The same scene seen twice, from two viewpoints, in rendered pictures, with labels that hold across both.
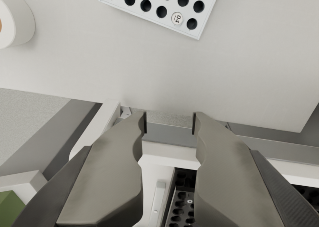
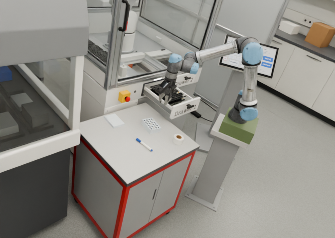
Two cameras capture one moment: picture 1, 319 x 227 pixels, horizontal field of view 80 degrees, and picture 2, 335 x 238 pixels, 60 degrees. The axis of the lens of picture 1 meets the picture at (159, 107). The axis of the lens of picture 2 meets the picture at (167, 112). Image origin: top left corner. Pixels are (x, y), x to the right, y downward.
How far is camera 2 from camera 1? 1.88 m
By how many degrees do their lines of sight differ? 37
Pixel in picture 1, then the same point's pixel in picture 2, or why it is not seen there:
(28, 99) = (250, 225)
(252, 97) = (149, 110)
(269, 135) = not seen: hidden behind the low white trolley
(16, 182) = (216, 132)
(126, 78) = (167, 125)
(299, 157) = (152, 96)
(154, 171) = not seen: hidden behind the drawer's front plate
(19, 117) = (266, 223)
